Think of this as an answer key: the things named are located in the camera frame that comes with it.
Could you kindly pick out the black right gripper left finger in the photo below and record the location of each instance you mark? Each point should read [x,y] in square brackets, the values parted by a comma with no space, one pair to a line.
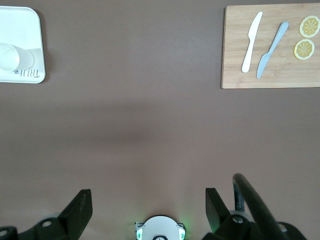
[72,215]

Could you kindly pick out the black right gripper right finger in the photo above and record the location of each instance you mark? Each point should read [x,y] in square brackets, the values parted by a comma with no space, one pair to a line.
[217,215]

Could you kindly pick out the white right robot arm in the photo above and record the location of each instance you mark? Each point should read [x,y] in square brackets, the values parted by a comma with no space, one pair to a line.
[160,227]

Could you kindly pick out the brown table cover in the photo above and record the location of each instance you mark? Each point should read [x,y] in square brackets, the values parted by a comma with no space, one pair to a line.
[150,112]

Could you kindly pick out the bamboo cutting board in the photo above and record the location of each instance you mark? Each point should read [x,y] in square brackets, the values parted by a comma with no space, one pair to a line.
[235,50]

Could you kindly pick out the white plastic knife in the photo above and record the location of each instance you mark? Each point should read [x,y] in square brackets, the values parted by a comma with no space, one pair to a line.
[252,37]

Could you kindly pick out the yellow lemon slice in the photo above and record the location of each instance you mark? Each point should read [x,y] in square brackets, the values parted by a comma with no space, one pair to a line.
[304,49]
[310,26]

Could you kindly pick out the grey plastic knife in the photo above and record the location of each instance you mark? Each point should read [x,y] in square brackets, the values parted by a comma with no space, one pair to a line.
[280,32]

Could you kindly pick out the cream bear print tray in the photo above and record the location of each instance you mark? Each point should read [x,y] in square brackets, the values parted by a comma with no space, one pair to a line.
[22,25]

